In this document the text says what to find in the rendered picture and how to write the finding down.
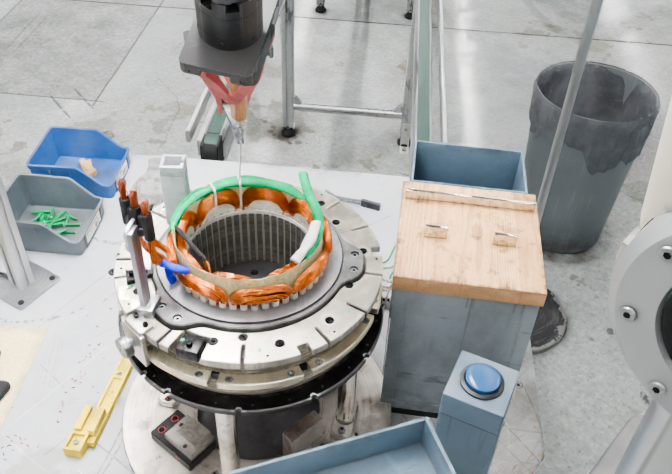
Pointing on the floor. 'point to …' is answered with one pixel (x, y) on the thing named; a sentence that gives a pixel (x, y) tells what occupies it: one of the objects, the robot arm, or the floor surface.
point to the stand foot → (548, 325)
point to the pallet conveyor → (417, 75)
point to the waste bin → (574, 189)
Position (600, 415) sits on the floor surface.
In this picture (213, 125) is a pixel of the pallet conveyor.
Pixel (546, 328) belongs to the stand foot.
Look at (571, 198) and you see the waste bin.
